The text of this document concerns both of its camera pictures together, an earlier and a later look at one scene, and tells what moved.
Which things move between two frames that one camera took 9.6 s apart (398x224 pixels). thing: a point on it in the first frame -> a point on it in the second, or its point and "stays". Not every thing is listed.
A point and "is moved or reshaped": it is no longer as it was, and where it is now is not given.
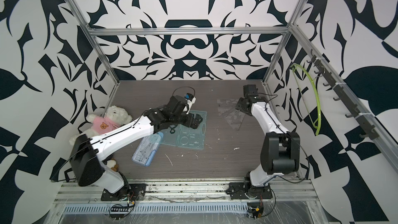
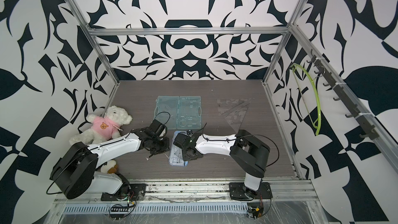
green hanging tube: [320, 120] stays
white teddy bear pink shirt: [115, 116] stays
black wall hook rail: [369, 131] stays
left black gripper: [192, 121] -> [167, 147]
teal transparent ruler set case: [182, 136] is moved or reshaped
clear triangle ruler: [226, 108] stays
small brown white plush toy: [112, 164] stays
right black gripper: [239, 101] -> [186, 158]
